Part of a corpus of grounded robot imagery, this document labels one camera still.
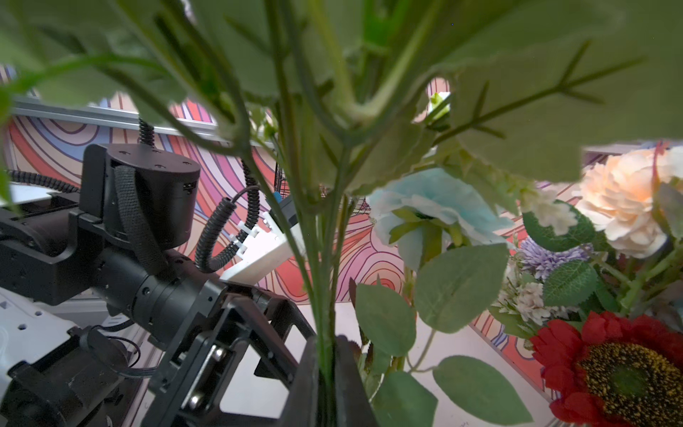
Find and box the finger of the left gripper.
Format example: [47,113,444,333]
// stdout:
[142,296,298,426]
[253,290,315,379]

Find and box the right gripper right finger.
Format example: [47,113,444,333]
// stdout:
[334,336,379,427]

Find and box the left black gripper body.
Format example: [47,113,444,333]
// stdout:
[90,247,253,378]

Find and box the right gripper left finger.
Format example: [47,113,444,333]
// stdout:
[277,336,319,427]

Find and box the pale teal flower stem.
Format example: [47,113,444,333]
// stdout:
[355,169,532,426]

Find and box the white green flower bunch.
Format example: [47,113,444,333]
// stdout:
[1,1,682,384]

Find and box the white purple mixed bouquet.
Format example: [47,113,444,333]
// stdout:
[489,190,599,339]

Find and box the red flower stem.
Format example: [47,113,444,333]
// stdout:
[531,312,682,426]

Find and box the cream peach rose bunch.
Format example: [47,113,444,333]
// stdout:
[573,143,683,300]

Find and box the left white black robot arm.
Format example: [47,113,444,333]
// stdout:
[1,142,313,426]

